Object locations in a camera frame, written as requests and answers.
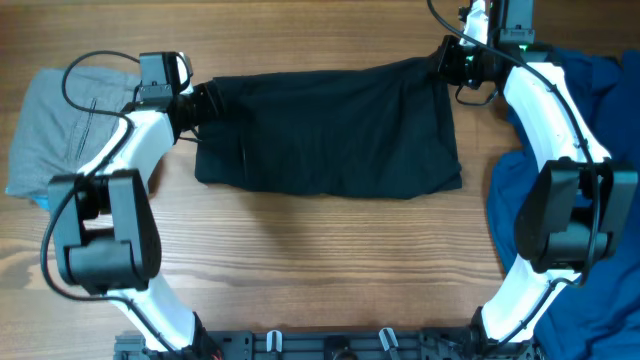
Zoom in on black shorts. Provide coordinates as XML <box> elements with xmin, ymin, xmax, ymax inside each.
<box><xmin>195</xmin><ymin>57</ymin><xmax>462</xmax><ymax>199</ymax></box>

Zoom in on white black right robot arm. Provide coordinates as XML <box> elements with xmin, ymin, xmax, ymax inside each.
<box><xmin>436</xmin><ymin>0</ymin><xmax>638</xmax><ymax>357</ymax></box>

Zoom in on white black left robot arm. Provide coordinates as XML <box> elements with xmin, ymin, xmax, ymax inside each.
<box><xmin>40</xmin><ymin>52</ymin><xmax>223</xmax><ymax>359</ymax></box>

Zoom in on folded grey shorts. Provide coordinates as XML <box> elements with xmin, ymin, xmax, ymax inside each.
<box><xmin>5</xmin><ymin>67</ymin><xmax>140</xmax><ymax>199</ymax></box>

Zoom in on folded light blue cloth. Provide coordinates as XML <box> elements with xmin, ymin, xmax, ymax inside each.
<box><xmin>31</xmin><ymin>196</ymin><xmax>50</xmax><ymax>211</ymax></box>

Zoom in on blue shirt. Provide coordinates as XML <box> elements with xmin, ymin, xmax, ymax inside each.
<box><xmin>485</xmin><ymin>47</ymin><xmax>640</xmax><ymax>360</ymax></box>

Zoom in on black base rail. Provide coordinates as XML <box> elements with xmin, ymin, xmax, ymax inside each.
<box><xmin>113</xmin><ymin>327</ymin><xmax>541</xmax><ymax>360</ymax></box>

